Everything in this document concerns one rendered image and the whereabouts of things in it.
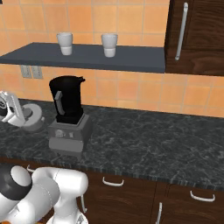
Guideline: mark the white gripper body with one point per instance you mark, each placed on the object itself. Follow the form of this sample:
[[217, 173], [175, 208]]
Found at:
[[15, 110]]

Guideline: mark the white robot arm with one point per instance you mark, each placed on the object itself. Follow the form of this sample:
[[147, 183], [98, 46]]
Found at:
[[61, 186]]

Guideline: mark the grey round blender lid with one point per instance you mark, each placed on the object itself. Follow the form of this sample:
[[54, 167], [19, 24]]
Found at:
[[34, 116]]

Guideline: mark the black and grey blender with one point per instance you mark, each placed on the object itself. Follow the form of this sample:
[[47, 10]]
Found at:
[[68, 116]]

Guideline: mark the white cup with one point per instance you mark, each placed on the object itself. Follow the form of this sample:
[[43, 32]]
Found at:
[[65, 42], [109, 43]]

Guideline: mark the dark wood drawer front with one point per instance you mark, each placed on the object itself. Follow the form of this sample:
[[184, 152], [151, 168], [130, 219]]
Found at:
[[137, 186], [180, 192]]

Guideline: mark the grey wall socket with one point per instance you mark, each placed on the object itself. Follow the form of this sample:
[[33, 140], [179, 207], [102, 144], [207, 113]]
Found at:
[[26, 71], [37, 72]]

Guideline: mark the dark grey wall shelf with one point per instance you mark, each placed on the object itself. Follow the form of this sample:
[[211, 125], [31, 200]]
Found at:
[[96, 58]]

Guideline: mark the dark wood wall cupboard door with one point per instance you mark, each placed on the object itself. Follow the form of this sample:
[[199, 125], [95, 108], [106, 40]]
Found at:
[[201, 35]]

